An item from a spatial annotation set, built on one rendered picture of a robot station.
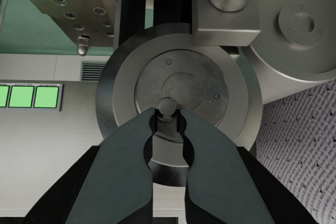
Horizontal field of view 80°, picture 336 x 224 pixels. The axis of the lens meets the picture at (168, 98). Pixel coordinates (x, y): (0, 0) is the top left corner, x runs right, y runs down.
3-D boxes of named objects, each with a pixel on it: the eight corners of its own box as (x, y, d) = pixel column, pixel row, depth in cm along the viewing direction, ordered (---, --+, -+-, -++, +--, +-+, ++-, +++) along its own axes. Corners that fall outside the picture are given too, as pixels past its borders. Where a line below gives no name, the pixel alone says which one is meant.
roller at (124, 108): (243, 34, 18) (254, 167, 16) (196, 96, 44) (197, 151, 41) (115, 31, 18) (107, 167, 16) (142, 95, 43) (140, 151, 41)
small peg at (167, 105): (152, 111, 13) (162, 92, 13) (153, 117, 15) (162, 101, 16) (172, 122, 13) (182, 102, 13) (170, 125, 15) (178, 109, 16)
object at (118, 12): (128, -100, 23) (118, 51, 19) (145, 20, 46) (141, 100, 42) (124, -100, 23) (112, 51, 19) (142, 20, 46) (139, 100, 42)
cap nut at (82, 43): (88, 36, 51) (86, 53, 50) (93, 43, 55) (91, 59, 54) (73, 36, 51) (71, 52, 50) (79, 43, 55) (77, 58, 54)
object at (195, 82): (247, 83, 16) (193, 161, 15) (238, 89, 18) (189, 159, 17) (172, 31, 17) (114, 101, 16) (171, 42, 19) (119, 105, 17)
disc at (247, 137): (255, 23, 20) (271, 187, 16) (253, 26, 20) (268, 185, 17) (101, 20, 19) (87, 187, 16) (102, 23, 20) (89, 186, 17)
